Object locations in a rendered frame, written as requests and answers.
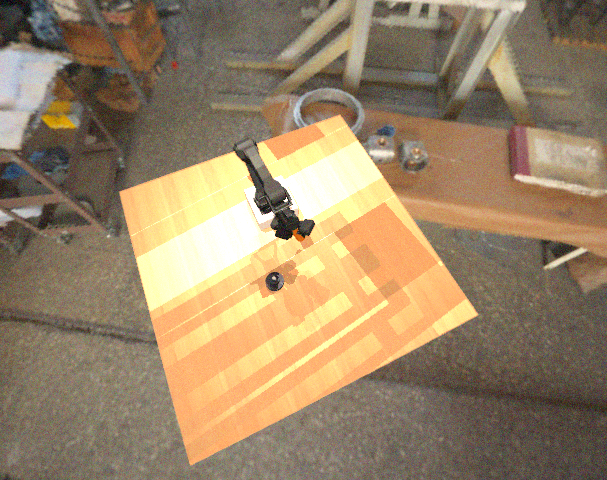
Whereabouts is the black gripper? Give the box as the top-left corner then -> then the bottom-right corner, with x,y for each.
270,215 -> 315,238

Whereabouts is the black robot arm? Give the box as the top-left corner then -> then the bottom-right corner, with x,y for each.
233,137 -> 300,240

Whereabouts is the orange cylinder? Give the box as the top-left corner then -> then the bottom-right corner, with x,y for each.
293,229 -> 305,242

